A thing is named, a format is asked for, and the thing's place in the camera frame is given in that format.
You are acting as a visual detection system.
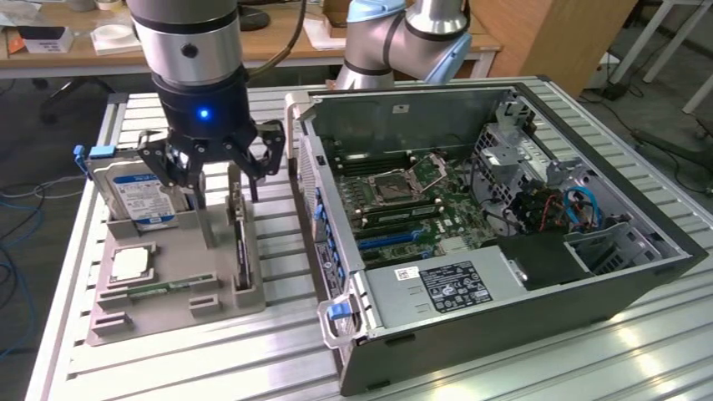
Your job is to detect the CPU socket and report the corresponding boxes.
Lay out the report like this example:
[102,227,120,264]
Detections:
[371,170,418,206]

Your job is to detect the black floor box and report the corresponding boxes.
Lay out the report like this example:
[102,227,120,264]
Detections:
[600,81,631,101]

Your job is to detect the black RAM slot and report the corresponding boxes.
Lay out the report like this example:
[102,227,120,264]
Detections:
[336,152,415,166]
[336,157,416,171]
[359,198,436,212]
[360,203,439,217]
[339,161,418,176]
[334,148,414,162]
[362,208,442,222]
[362,213,442,227]

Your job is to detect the dark robot cable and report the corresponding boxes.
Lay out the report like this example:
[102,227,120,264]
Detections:
[244,0,310,80]

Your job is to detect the black lamp base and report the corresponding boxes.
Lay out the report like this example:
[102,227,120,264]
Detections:
[238,2,272,33]

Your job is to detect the metal socket cover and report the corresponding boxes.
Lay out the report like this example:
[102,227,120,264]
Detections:
[410,152,452,193]

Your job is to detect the green RAM stick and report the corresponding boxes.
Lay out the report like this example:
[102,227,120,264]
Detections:
[126,277,220,297]

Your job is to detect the grey slanted disk bay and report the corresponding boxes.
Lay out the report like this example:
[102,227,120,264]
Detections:
[562,221,664,277]

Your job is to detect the grey case handle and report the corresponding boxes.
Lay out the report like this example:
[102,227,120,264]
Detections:
[283,91,323,162]
[316,292,367,350]

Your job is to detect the black open PC case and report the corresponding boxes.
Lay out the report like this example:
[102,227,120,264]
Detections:
[283,81,710,397]

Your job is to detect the wooden desk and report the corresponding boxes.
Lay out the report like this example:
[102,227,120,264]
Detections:
[0,0,503,91]

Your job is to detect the white table frame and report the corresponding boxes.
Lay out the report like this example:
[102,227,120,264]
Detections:
[610,0,713,114]

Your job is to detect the silver chipset heatsink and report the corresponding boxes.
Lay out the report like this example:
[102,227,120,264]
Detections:
[442,238,476,255]

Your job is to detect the graphics card with metal bracket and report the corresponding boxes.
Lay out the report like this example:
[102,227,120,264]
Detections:
[226,160,254,293]

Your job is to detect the brown cardboard box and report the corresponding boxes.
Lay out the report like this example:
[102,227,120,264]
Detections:
[323,0,354,27]

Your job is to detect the white box with black lid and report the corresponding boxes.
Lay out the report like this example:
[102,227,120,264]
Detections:
[15,25,76,54]

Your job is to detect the white papers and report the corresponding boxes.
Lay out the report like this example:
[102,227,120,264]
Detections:
[303,17,350,51]

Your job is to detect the black expansion slot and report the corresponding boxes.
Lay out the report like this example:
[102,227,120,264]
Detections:
[356,221,419,237]

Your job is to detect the grey power supply unit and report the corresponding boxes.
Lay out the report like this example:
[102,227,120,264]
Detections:
[363,244,530,330]

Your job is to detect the perforated metal disk bay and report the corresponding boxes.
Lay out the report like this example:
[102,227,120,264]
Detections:
[471,120,559,197]

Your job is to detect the blue expansion slot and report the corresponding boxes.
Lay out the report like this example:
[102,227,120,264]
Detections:
[356,232,420,251]

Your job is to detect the white tape dispenser box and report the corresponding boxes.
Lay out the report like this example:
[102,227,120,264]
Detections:
[90,23,142,56]

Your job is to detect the green motherboard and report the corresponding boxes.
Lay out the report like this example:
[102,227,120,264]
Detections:
[323,137,503,268]

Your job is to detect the grey parts rack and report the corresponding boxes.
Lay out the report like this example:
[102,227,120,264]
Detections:
[84,169,268,348]

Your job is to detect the blue wire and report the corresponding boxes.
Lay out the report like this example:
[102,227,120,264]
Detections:
[562,186,607,230]

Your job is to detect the hard disk with blue carrier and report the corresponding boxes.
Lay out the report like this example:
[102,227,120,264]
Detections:
[71,141,188,231]

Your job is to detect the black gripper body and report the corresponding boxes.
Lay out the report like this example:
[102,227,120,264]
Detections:
[150,68,260,163]

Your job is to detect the wooden cabinet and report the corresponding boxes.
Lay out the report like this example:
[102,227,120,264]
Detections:
[471,0,642,99]

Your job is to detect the silver CPU chip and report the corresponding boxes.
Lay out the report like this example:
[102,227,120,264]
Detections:
[110,247,156,284]

